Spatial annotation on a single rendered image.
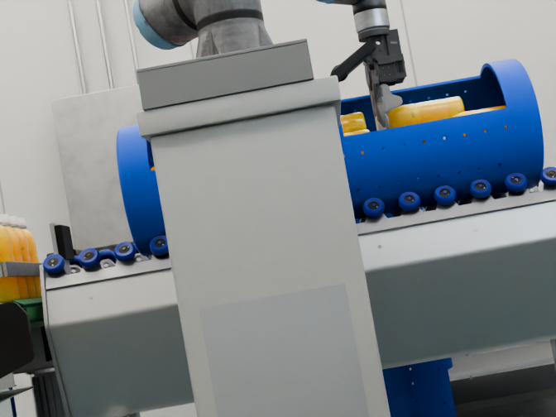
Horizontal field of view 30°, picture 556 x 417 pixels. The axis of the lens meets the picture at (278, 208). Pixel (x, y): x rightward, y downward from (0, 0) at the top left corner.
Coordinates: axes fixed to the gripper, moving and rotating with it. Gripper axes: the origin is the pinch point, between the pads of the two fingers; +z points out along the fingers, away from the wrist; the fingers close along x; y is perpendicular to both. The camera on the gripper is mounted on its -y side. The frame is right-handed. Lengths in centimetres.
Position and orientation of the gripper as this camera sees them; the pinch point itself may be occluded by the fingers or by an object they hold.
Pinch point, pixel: (379, 123)
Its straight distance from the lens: 228.4
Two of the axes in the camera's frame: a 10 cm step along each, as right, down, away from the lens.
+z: 1.6, 9.9, -0.6
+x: 0.1, 0.6, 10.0
